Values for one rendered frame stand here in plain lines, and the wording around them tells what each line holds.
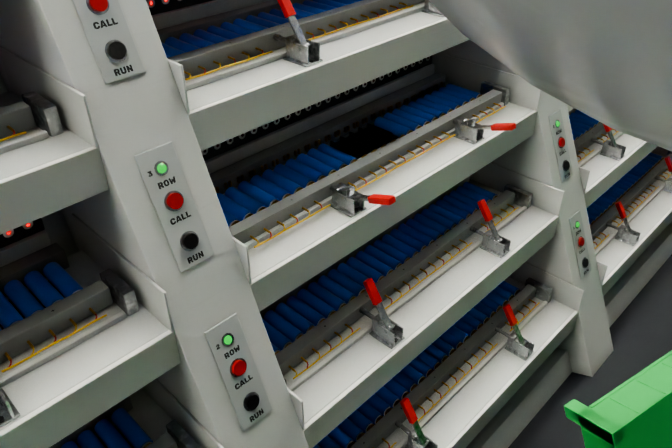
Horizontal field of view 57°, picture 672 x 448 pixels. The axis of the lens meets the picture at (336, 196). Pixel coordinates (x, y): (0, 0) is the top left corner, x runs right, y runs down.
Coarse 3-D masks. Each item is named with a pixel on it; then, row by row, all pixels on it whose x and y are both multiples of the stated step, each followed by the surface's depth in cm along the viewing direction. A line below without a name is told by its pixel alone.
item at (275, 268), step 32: (448, 64) 110; (512, 96) 104; (288, 128) 88; (224, 160) 82; (416, 160) 88; (448, 160) 88; (480, 160) 94; (384, 192) 81; (416, 192) 83; (320, 224) 75; (352, 224) 75; (384, 224) 81; (256, 256) 70; (288, 256) 70; (320, 256) 73; (256, 288) 67; (288, 288) 71
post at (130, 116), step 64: (0, 0) 58; (64, 0) 53; (128, 0) 56; (0, 64) 66; (64, 64) 53; (128, 128) 57; (192, 128) 61; (128, 192) 57; (192, 192) 61; (128, 256) 61; (192, 320) 61; (256, 320) 66; (192, 384) 63
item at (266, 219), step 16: (480, 96) 101; (496, 96) 101; (464, 112) 96; (480, 112) 100; (432, 128) 91; (448, 128) 94; (400, 144) 87; (416, 144) 89; (368, 160) 83; (384, 160) 85; (336, 176) 80; (352, 176) 81; (304, 192) 77; (320, 192) 77; (272, 208) 74; (288, 208) 74; (304, 208) 76; (240, 224) 71; (256, 224) 71; (272, 224) 73; (240, 240) 70; (256, 240) 70
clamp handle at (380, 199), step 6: (348, 192) 76; (354, 198) 75; (360, 198) 75; (366, 198) 74; (372, 198) 73; (378, 198) 72; (384, 198) 72; (390, 198) 71; (384, 204) 72; (390, 204) 71
